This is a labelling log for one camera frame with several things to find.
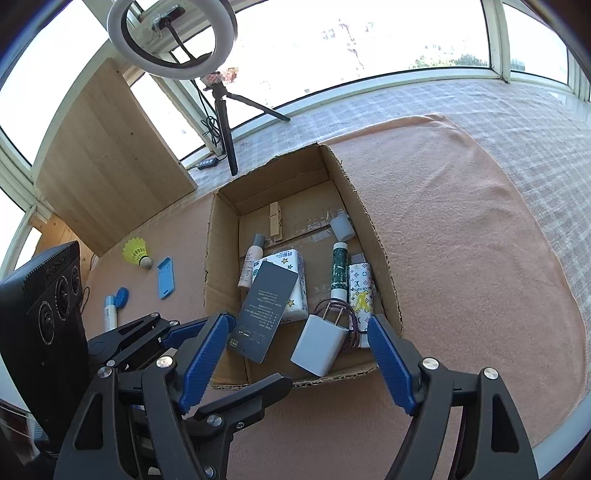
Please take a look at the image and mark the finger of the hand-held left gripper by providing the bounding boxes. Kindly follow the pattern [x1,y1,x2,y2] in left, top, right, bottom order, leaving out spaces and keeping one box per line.
[90,313,208,365]
[185,373,295,480]

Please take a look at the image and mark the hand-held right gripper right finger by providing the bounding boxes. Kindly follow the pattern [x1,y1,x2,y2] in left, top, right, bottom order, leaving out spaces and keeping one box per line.
[367,315,540,480]

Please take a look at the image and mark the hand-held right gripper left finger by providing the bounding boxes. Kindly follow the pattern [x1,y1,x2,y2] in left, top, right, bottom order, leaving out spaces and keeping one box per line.
[54,312,230,480]

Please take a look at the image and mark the dark red rubber bands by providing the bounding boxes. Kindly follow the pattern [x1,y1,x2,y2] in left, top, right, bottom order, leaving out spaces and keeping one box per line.
[318,298,361,354]

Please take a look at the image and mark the dark grey card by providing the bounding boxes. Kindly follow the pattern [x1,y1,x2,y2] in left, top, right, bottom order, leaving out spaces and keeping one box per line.
[226,261,299,364]

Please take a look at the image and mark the white wall charger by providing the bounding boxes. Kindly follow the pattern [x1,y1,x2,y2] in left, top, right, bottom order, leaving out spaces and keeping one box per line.
[290,302,352,377]

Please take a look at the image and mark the patterned white lighter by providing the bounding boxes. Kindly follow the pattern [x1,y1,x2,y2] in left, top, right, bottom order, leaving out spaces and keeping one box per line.
[347,262,374,349]

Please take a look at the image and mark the green lip balm tube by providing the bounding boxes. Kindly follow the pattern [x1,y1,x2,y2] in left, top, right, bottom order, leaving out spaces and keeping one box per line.
[329,241,349,301]

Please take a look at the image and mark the small pink bottle grey cap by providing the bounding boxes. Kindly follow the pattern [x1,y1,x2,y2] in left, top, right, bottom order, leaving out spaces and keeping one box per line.
[237,233,266,291]

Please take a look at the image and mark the white star print tissue pack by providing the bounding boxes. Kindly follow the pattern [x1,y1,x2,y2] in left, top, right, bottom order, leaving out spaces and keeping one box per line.
[252,249,309,322]

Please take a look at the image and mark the small white plastic box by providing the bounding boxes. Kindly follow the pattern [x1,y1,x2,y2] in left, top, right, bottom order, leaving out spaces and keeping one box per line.
[329,213,355,241]

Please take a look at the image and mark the cardboard box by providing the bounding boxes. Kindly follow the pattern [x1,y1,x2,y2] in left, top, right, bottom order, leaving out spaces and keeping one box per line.
[203,143,403,391]

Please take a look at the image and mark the white bottle with blue cap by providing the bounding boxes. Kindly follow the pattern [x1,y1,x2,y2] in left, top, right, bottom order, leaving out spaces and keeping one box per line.
[102,295,119,332]

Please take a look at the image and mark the blue plastic holder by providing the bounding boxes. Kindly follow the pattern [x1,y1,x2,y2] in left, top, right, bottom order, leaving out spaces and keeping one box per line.
[156,257,176,300]

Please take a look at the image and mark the yellow shuttlecock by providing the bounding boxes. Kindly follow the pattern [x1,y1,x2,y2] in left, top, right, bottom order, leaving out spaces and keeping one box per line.
[122,237,153,270]

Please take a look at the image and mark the light wooden panel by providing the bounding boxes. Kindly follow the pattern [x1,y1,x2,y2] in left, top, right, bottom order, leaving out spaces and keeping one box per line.
[28,210,100,273]

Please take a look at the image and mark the pink mat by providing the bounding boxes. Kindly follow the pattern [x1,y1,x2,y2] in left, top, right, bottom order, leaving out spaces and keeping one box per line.
[81,113,583,480]

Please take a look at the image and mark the wooden board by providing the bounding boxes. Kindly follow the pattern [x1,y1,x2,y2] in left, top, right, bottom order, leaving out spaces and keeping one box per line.
[34,58,198,256]

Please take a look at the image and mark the black tripod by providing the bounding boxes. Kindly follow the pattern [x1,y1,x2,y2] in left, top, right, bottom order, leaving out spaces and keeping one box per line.
[203,69,291,176]

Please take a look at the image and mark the checked grey cloth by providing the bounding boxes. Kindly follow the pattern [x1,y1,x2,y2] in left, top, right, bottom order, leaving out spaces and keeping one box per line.
[187,78,591,296]

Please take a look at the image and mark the black cable with remote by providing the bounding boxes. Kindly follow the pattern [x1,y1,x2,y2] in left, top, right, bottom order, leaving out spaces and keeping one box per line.
[194,78,222,171]

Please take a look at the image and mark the white ring light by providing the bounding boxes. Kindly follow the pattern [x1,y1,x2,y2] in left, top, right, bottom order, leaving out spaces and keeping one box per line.
[107,0,237,81]

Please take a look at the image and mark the white window frame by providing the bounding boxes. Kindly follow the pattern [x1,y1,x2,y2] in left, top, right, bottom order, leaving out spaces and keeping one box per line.
[0,0,591,241]

